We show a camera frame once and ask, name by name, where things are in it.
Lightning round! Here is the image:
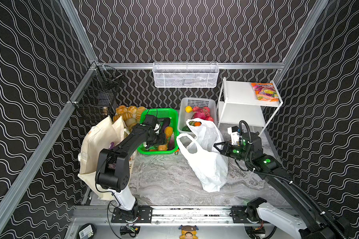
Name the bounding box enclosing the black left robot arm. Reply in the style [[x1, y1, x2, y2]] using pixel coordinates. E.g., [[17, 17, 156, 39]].
[[95, 115, 171, 212]]

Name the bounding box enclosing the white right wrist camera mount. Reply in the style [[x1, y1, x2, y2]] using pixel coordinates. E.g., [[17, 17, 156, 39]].
[[227, 126, 241, 145]]

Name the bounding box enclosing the purple eggplant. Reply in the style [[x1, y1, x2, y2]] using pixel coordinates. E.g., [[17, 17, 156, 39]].
[[162, 118, 171, 129]]

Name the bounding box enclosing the white wire wall basket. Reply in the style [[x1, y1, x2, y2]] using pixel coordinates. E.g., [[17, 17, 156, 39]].
[[153, 62, 219, 88]]

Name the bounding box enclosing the brown potato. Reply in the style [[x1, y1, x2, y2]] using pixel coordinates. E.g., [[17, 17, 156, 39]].
[[158, 144, 168, 151]]

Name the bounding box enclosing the orange candy bag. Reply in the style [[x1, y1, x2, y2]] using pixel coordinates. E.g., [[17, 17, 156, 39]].
[[251, 83, 279, 102]]

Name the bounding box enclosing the pink dragon fruit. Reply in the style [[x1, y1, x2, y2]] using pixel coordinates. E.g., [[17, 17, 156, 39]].
[[192, 107, 210, 120]]

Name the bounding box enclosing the black wire rack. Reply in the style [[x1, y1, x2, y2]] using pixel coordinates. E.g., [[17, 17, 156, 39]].
[[71, 62, 125, 124]]

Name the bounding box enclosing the cream floral tote bag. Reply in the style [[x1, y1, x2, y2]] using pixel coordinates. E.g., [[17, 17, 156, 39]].
[[78, 117, 130, 201]]

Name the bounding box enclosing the small toy figure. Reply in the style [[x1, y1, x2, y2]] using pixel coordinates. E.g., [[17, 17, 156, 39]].
[[179, 225, 199, 239]]

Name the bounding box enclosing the white two-tier shelf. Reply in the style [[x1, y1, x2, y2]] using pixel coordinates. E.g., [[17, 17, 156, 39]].
[[216, 77, 283, 135]]

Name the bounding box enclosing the yellow lemon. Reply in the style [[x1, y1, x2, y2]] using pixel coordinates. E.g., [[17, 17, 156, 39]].
[[185, 106, 193, 113]]

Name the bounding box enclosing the green plastic basket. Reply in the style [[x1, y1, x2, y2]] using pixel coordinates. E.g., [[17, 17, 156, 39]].
[[138, 108, 179, 155]]

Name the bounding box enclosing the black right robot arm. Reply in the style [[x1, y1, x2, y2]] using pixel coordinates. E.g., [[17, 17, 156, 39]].
[[213, 120, 350, 239]]

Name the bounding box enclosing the braided bread middle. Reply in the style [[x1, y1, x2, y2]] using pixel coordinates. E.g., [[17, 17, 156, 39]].
[[113, 105, 146, 131]]

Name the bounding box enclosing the white plastic grocery bag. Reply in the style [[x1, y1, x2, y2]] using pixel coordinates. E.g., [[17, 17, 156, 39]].
[[176, 119, 228, 193]]

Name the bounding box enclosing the yellow mango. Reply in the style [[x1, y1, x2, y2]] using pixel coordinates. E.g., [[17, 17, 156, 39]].
[[164, 126, 174, 139]]

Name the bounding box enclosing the white plastic basket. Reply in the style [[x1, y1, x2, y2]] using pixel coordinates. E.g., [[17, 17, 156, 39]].
[[178, 98, 218, 133]]

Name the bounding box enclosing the dark green avocado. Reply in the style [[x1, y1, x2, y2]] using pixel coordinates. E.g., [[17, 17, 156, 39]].
[[182, 126, 190, 132]]

